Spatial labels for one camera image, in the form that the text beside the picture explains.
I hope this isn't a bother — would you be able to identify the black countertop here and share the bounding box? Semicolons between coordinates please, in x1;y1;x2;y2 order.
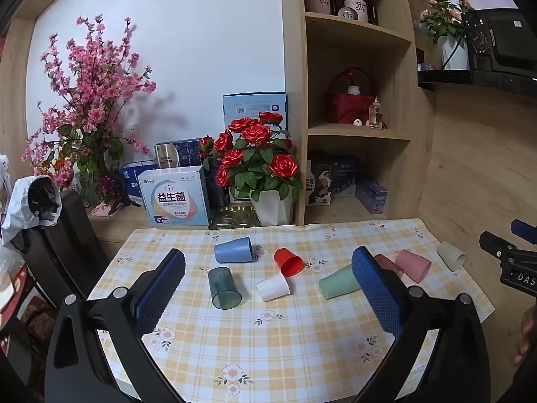
417;68;537;90

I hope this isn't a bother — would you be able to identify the yellow checked floral tablecloth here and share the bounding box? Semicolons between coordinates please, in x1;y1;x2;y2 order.
86;218;496;403

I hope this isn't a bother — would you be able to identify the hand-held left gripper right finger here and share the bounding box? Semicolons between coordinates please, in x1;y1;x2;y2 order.
351;246;491;403

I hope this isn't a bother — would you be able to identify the red basket with small vase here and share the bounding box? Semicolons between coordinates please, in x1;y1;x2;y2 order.
327;67;375;124

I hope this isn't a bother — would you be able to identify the black office chair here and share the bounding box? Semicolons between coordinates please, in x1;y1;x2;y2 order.
8;176;110;303

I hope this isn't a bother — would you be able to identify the white cloth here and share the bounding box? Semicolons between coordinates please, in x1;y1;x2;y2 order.
0;176;63;246

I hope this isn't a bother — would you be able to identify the red cup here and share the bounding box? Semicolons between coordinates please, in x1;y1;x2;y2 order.
274;248;304;278

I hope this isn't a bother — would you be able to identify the blue cup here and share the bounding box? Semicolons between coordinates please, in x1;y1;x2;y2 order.
214;237;253;264

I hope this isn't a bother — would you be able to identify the pink blossom plant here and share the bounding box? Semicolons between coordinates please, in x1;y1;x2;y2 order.
22;14;158;218

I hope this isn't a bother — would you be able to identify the clear teal cup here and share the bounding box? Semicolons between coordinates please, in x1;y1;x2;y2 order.
207;267;243;310

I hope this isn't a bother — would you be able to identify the green glass tray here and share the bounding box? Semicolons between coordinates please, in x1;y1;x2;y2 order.
208;206;261;231

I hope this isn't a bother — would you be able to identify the glass perfume bottle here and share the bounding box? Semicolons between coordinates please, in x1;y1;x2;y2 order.
368;96;384;131

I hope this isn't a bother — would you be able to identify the pink rose plant white pot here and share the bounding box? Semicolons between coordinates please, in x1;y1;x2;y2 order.
420;0;477;71

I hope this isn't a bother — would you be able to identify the beige cup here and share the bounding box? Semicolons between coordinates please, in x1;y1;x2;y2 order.
436;241;466;272

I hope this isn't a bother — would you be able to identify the light blue flat box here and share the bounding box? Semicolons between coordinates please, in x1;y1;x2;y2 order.
222;92;288;135

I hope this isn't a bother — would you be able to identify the person's right hand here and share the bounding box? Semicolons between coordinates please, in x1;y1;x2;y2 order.
515;306;537;357

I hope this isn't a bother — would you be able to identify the black monitor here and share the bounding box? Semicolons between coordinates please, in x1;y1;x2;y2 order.
461;7;537;77

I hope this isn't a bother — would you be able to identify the white cup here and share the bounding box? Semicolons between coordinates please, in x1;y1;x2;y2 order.
255;276;291;302

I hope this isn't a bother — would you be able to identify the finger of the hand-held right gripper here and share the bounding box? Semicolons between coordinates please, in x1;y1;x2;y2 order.
479;231;518;262
510;219;537;245

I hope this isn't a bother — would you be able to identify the wooden shelf unit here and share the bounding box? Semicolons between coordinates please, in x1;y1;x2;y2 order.
280;0;437;226

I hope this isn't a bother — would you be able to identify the dark blue cartoon box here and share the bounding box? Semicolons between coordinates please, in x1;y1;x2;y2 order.
306;153;361;207

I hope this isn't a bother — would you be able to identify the white and blue box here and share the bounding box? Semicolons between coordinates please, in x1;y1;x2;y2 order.
138;165;212;227

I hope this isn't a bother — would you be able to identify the purple small box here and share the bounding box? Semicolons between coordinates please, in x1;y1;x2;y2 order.
355;178;388;215

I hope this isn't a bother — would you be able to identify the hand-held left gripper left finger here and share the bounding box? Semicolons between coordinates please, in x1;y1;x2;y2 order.
44;249;186;403

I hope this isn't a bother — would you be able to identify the brown cup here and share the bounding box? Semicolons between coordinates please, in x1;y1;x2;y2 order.
373;254;404;280

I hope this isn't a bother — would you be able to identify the green cup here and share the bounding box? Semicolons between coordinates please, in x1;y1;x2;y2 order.
319;265;362;300

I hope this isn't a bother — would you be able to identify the dark blue box with can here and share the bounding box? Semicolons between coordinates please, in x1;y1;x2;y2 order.
153;138;227;208

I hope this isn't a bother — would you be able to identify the pink cup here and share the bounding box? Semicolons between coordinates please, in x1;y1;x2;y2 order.
395;249;432;283

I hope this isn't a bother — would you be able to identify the red rose plant white pot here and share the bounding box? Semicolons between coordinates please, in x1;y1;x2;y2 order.
198;111;303;226

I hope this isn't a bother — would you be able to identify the blue and white carton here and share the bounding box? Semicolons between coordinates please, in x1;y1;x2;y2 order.
119;160;160;207

